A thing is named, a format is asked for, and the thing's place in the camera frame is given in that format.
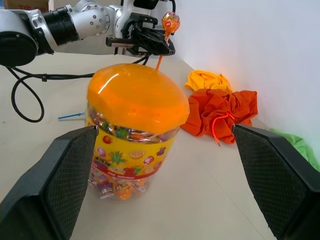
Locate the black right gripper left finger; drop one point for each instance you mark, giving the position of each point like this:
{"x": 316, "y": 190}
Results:
{"x": 42, "y": 195}

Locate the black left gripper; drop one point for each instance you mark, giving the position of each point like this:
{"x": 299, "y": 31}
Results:
{"x": 130, "y": 42}

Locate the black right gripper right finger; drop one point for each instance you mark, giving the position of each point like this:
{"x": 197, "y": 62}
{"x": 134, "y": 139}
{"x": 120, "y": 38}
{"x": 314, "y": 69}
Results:
{"x": 280, "y": 180}

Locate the orange lollipop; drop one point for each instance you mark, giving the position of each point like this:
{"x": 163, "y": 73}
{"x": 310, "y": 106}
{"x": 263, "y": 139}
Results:
{"x": 171, "y": 23}
{"x": 125, "y": 194}

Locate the orange plastic jar lid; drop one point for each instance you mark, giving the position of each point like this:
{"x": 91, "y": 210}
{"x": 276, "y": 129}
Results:
{"x": 137, "y": 97}

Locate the clear plastic lollipop jar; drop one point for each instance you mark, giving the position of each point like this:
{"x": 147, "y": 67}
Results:
{"x": 130, "y": 155}

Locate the green cloth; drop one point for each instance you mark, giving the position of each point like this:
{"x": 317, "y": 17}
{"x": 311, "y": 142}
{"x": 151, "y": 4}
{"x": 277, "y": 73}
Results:
{"x": 302, "y": 147}

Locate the yellow cloth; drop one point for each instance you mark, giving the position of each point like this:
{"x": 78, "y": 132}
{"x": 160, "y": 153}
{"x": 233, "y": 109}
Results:
{"x": 207, "y": 80}

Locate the purple wrapped lollipop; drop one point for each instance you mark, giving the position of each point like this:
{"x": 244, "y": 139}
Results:
{"x": 106, "y": 191}

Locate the blue and white stick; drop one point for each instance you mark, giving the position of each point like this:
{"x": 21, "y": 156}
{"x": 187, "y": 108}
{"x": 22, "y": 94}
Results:
{"x": 70, "y": 116}

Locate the brown cardboard box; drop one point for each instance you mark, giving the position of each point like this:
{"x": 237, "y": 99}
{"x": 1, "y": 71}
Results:
{"x": 25, "y": 4}

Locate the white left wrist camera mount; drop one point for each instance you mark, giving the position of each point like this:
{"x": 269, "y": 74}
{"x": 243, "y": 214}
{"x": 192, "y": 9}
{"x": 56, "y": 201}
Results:
{"x": 127, "y": 8}

